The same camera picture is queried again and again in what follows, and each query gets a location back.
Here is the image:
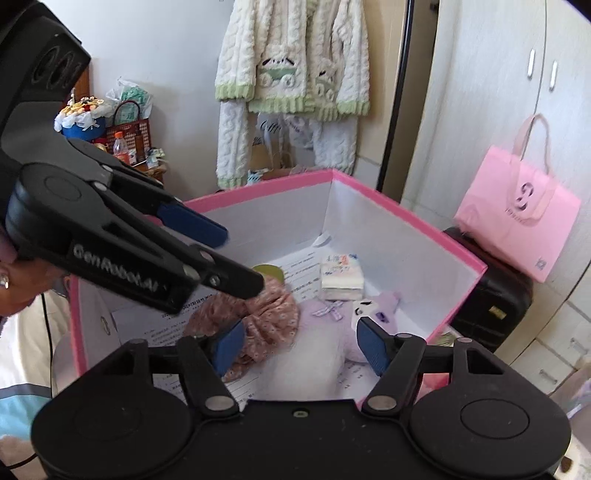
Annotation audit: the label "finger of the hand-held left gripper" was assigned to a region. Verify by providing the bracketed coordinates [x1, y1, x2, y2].
[69, 137, 230, 251]
[108, 208, 267, 301]

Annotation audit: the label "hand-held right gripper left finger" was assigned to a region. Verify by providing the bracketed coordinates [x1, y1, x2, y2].
[90, 320, 246, 416]

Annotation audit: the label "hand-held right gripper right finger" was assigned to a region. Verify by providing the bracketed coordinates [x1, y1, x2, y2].
[356, 318, 506, 414]

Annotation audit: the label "green fuzzy ball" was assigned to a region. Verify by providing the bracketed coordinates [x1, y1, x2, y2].
[253, 264, 284, 284]

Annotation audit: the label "purple plush toy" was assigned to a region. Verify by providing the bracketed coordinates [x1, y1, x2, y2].
[259, 290, 402, 400]

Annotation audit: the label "floral fabric scrunchie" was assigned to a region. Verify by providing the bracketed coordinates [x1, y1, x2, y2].
[182, 279, 301, 381]

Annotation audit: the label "white tissue packet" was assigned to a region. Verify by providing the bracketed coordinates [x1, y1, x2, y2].
[320, 251, 365, 301]

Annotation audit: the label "pink cardboard box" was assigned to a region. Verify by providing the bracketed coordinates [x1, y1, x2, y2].
[69, 168, 489, 402]

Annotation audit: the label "person's left hand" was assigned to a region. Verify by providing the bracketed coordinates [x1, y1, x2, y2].
[0, 233, 51, 318]

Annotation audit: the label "wooden nightstand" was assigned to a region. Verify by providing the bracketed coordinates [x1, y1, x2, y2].
[134, 164, 167, 185]

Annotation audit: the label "printed paper sheet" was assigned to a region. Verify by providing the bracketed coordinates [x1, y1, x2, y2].
[111, 247, 384, 400]

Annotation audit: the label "flower bouquet in blue box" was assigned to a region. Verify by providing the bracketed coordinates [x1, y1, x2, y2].
[54, 95, 116, 141]

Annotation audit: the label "orange drink bottle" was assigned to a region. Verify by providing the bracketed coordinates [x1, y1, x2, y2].
[113, 131, 132, 164]

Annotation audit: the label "brown paper bag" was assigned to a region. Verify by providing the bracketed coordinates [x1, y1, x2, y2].
[249, 164, 319, 183]

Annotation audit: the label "fluffy white pajama pants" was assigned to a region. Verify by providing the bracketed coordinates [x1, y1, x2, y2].
[216, 99, 358, 189]

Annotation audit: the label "red woven basket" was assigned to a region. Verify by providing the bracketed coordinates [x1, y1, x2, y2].
[105, 100, 151, 164]

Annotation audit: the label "black suitcase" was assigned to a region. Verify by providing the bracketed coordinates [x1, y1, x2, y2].
[431, 226, 534, 356]

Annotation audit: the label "white green plastic bag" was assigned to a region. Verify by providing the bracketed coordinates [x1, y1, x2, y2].
[105, 78, 153, 118]

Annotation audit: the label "person's white blue shirt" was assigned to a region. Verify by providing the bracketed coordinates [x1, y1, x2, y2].
[0, 291, 75, 462]

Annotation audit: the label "pink tote bag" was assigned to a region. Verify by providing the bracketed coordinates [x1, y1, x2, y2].
[453, 113, 583, 283]

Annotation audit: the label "fluffy white green pajama top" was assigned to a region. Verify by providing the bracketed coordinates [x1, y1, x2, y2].
[215, 0, 371, 121]

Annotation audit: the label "black vertical pole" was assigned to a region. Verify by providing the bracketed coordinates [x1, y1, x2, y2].
[375, 0, 414, 195]

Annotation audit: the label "beige wardrobe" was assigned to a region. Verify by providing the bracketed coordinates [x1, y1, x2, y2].
[399, 0, 591, 416]

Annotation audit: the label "black cable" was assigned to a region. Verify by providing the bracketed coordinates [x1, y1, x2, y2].
[0, 291, 52, 467]

